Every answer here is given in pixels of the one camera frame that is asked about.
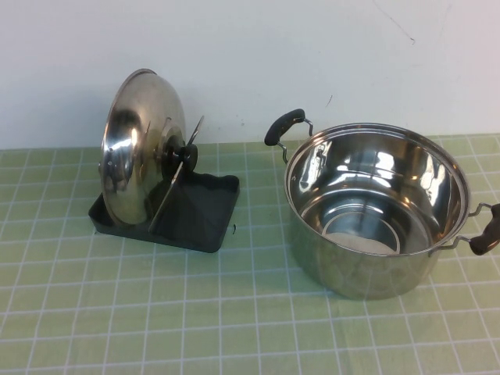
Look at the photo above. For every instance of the stainless steel pot lid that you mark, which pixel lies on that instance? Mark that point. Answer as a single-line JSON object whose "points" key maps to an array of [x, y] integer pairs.
{"points": [[133, 156]]}

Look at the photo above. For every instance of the black lid rack tray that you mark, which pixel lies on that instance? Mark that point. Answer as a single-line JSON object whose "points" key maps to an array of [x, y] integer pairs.
{"points": [[203, 226]]}

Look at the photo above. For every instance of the green checked tablecloth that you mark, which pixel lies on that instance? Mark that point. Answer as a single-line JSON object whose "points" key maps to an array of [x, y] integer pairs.
{"points": [[195, 332]]}

